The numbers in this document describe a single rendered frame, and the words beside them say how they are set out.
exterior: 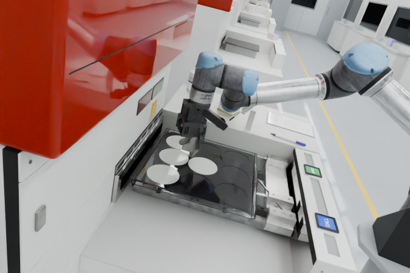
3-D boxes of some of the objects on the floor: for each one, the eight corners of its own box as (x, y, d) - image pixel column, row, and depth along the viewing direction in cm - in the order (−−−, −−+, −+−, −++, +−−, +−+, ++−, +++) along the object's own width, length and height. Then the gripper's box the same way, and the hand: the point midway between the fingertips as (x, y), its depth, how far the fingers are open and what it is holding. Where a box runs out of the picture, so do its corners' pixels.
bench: (377, 95, 656) (427, -8, 573) (354, 72, 819) (391, -10, 736) (431, 109, 649) (489, 7, 567) (396, 84, 813) (438, 2, 730)
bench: (351, 69, 856) (385, -10, 773) (336, 55, 1019) (363, -11, 936) (391, 80, 849) (430, 1, 767) (370, 64, 1013) (400, -2, 930)
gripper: (181, 94, 104) (169, 149, 113) (189, 106, 96) (176, 164, 105) (205, 95, 107) (192, 149, 116) (215, 108, 100) (200, 164, 109)
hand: (193, 153), depth 111 cm, fingers closed
